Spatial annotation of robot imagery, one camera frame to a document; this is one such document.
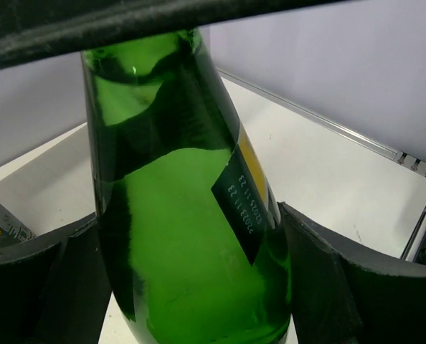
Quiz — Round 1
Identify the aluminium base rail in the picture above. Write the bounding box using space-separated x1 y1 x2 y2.
394 151 426 262

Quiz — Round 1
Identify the white two-tier shelf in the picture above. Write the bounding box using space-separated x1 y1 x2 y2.
0 0 426 75

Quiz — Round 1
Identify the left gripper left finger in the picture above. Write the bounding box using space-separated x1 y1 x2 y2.
0 214 111 343

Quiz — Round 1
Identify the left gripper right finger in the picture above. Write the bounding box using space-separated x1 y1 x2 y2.
279 203 426 343

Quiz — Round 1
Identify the black can left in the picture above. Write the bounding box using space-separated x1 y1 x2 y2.
0 189 37 259

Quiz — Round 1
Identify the green glass bottle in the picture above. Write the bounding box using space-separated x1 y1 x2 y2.
81 29 291 343

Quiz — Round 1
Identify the aluminium side rail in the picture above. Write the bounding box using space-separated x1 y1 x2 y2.
218 68 403 161

